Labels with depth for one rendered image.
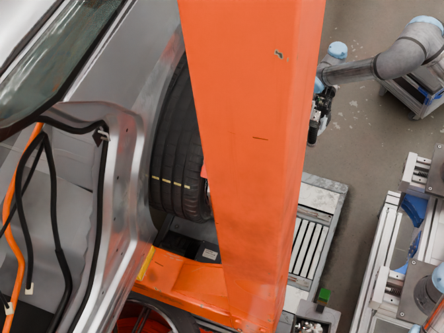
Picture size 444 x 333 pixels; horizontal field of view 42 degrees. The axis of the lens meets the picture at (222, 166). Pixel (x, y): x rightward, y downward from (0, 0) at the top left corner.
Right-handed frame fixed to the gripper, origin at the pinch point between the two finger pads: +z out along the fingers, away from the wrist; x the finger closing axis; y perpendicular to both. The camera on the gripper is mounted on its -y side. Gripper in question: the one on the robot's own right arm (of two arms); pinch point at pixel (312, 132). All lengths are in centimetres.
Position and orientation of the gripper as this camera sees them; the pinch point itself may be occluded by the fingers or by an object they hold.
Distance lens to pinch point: 228.6
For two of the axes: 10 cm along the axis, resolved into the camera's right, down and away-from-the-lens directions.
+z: -3.6, 8.3, -4.4
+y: -0.6, -4.9, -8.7
